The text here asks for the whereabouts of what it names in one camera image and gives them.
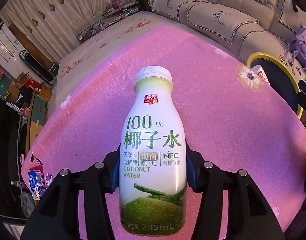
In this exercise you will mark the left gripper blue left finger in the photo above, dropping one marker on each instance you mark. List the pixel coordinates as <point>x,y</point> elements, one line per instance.
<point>111,163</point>

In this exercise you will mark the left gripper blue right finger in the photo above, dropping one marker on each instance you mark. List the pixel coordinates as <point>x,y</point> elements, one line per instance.
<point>195,163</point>

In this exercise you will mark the coconut water bottle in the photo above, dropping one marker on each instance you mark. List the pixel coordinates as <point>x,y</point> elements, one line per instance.
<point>152,170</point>

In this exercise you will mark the paper cup with red heart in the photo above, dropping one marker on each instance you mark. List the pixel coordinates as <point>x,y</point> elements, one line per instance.
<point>260,72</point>

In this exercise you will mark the yellow rimmed dark trash bin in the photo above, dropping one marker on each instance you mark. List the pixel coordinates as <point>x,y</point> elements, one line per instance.
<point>280,79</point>

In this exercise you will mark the purple backpack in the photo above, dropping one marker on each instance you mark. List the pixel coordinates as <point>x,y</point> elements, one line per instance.
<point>296,49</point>

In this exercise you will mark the pink floral table cloth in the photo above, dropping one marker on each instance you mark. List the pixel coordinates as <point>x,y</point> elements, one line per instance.
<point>217,114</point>

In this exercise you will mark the blue red snack packet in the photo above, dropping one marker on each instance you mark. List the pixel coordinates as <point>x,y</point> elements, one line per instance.
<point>36,182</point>

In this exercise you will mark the beige covered sofa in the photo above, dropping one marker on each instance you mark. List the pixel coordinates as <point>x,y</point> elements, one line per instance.
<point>243,27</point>

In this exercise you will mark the floral white mattress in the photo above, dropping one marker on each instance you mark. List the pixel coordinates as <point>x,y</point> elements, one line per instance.
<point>89,55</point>

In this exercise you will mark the black tower fan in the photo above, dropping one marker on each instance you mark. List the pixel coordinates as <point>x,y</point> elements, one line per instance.
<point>41,71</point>

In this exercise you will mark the low shelf of books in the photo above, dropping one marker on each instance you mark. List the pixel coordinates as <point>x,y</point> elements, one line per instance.
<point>117,11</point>

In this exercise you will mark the beige curtain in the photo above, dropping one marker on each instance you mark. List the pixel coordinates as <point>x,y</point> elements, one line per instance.
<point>53,25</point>

